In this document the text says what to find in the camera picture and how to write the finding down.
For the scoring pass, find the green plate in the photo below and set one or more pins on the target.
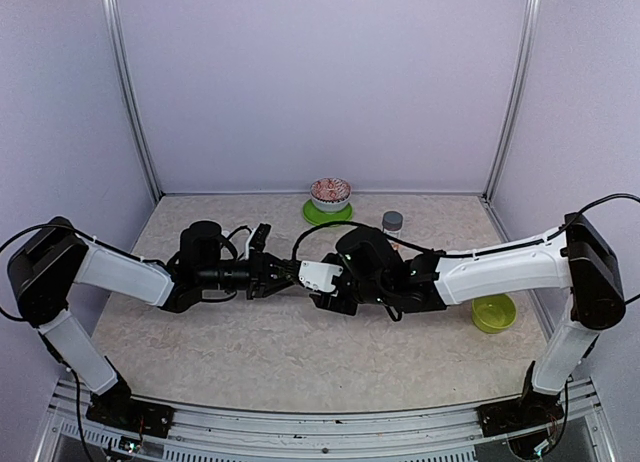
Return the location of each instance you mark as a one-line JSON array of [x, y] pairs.
[[315, 217]]

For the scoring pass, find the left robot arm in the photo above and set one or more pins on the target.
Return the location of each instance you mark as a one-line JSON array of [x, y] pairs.
[[49, 261]]

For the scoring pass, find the red patterned white bowl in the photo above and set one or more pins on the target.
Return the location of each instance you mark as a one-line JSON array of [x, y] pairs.
[[330, 195]]

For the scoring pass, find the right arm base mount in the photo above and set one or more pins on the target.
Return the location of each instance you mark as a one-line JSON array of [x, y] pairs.
[[530, 409]]

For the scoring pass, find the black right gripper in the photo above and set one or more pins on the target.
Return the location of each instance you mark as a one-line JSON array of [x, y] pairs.
[[323, 302]]

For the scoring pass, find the aluminium frame post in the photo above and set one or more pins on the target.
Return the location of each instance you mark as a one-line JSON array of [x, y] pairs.
[[516, 93], [116, 34]]

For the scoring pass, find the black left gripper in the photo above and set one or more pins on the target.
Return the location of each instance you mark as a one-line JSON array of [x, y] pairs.
[[261, 281]]

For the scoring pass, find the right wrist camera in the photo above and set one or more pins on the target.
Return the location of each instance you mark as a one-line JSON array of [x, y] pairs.
[[319, 276]]

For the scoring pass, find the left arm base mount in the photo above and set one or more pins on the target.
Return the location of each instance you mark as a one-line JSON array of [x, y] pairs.
[[132, 415]]

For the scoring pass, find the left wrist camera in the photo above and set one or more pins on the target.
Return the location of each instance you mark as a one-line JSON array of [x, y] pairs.
[[256, 241]]

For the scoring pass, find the front aluminium rail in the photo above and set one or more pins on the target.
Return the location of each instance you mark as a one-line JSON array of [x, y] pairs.
[[447, 433]]

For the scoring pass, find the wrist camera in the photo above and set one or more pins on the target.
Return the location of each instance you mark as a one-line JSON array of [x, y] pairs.
[[319, 276], [256, 241]]

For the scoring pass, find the right aluminium frame post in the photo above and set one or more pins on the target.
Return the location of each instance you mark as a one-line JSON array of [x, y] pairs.
[[516, 93]]

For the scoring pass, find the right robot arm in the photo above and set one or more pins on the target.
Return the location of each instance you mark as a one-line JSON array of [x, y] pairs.
[[369, 363]]

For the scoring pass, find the amber bottle grey cap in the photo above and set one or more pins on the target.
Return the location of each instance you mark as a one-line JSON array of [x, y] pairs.
[[392, 224]]

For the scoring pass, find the left aluminium frame post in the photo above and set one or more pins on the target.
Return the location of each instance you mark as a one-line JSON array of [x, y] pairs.
[[116, 34]]

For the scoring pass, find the lime green bowl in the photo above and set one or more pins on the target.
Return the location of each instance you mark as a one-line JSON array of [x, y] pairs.
[[494, 314]]

